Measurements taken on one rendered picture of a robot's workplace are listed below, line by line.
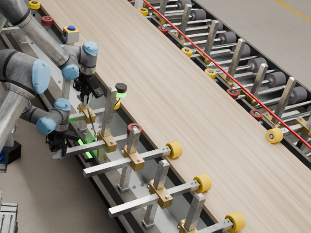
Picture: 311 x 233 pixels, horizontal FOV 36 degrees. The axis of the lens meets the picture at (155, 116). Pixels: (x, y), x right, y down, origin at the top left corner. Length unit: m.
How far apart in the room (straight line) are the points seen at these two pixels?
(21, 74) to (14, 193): 1.70
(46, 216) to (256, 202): 1.47
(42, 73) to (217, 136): 1.20
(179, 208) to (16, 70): 1.13
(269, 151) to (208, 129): 0.35
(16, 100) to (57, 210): 1.61
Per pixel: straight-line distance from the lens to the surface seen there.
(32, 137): 3.78
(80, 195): 3.37
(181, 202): 2.42
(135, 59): 3.12
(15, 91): 1.77
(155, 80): 2.96
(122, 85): 2.36
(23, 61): 1.79
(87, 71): 2.31
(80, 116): 2.64
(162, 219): 2.50
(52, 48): 2.09
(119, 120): 2.78
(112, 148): 2.47
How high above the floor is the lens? 2.49
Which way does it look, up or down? 37 degrees down
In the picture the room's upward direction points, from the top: 13 degrees clockwise
